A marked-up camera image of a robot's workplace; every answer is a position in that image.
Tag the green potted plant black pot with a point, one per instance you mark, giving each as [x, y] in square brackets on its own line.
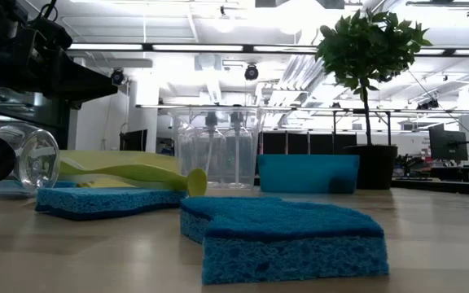
[365, 49]

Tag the fluorescent ceiling light strip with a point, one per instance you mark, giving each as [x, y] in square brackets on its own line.
[104, 46]
[198, 47]
[283, 49]

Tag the dark office desk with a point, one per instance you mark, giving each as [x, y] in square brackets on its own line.
[454, 174]

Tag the black computer monitor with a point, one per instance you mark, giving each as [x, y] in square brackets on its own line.
[448, 144]

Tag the blue wavy kitchen sponge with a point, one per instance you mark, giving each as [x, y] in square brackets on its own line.
[108, 201]
[65, 184]
[283, 244]

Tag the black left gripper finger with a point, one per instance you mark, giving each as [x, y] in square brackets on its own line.
[88, 87]

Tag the black ceiling spotlight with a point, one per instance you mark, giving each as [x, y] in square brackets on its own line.
[251, 72]
[117, 76]

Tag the clear plastic bin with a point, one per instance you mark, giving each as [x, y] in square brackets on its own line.
[185, 134]

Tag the dark flat screen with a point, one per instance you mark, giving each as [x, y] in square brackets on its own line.
[133, 140]

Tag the black aluminium table frame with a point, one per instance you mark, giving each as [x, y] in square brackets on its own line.
[442, 187]

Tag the black storage cabinet row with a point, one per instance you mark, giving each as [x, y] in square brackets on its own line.
[308, 142]

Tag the yellow plastic bin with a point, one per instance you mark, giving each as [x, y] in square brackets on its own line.
[116, 156]

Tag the blue plastic bin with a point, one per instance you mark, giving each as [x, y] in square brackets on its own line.
[308, 173]

